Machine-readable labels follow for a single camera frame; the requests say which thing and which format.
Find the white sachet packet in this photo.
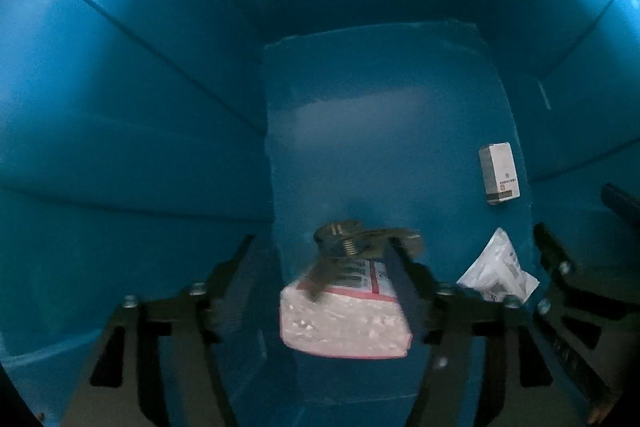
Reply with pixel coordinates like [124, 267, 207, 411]
[457, 228, 539, 303]

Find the metal spring clamp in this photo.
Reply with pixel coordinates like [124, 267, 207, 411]
[304, 220, 424, 301]

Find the small white medicine box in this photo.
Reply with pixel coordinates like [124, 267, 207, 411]
[478, 142, 520, 205]

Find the blue plastic storage bin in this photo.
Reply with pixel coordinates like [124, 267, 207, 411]
[1, 0, 639, 426]

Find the large pink tissue pack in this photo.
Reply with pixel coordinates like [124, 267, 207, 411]
[280, 259, 412, 360]

